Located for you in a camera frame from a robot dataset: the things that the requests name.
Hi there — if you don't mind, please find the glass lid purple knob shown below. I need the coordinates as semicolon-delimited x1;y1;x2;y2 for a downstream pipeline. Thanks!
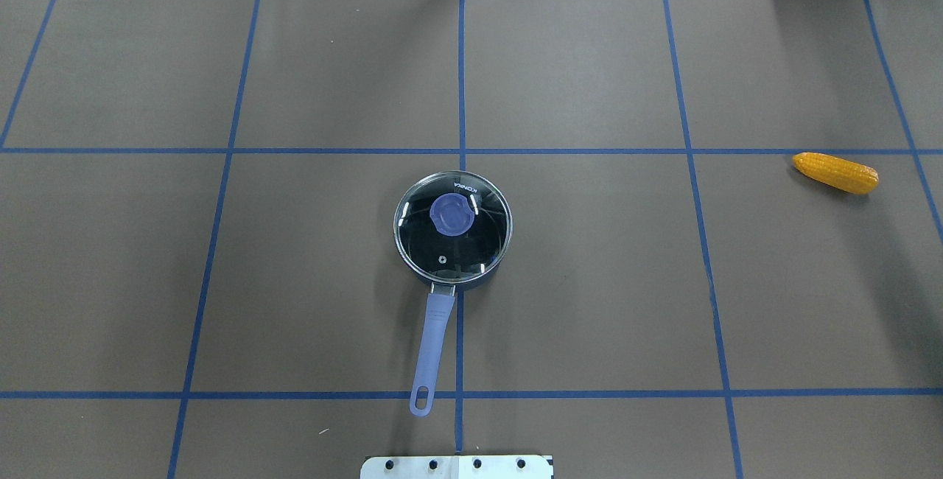
392;170;514;289

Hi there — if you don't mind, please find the yellow plastic corn cob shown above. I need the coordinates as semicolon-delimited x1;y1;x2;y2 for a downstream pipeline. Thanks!
792;151;880;195

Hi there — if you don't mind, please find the dark blue saucepan purple handle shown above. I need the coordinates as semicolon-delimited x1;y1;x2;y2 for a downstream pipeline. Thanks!
393;170;513;418

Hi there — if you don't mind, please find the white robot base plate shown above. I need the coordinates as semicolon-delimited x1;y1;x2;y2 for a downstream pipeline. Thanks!
360;455;555;478

